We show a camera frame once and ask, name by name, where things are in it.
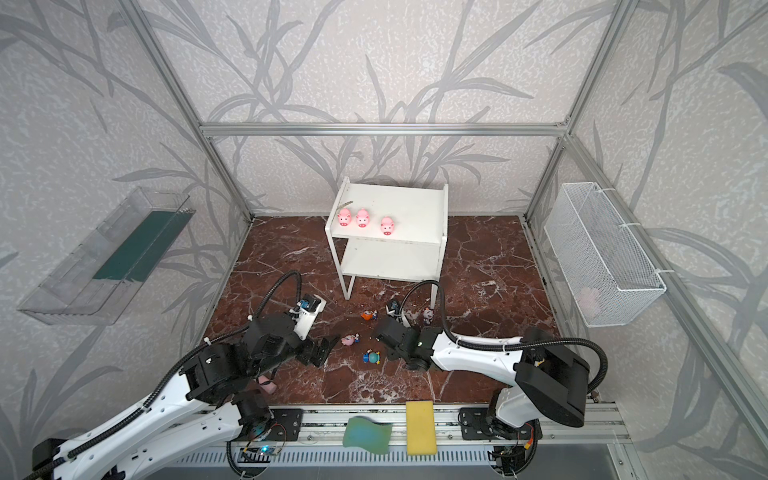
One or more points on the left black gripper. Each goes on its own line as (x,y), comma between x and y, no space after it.
(309,352)

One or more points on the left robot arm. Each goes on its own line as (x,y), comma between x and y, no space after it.
(204,399)

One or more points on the pink pig toy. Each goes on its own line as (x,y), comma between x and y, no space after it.
(344,217)
(387,226)
(362,218)

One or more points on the yellow sponge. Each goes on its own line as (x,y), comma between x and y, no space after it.
(421,439)

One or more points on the clear plastic wall bin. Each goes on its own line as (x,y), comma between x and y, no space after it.
(95,283)

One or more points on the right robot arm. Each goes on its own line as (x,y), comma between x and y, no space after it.
(543,376)

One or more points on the small white Doraemon figure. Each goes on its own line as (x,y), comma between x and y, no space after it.
(428,316)

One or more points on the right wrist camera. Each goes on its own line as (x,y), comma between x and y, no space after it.
(393,308)

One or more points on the green blue sponge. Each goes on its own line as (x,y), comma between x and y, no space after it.
(361,432)

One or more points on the pink Doraemon figure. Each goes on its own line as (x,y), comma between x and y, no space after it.
(350,339)

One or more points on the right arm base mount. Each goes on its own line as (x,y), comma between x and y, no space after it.
(478,424)

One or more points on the white two-tier shelf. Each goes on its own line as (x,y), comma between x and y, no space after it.
(414,252)

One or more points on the pink object in basket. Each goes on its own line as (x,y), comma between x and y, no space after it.
(589,300)

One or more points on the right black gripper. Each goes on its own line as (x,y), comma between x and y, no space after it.
(387,332)

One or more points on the green circuit board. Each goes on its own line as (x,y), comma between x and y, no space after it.
(262,454)

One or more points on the white wire mesh basket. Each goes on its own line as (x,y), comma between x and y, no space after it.
(595,247)

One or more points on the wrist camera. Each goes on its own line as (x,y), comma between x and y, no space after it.
(305,313)
(393,308)

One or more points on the teal blue Doraemon figure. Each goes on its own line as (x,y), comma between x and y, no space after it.
(371,357)

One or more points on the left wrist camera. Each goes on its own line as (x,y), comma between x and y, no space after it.
(305,313)

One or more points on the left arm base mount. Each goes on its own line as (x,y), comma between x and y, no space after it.
(284,427)

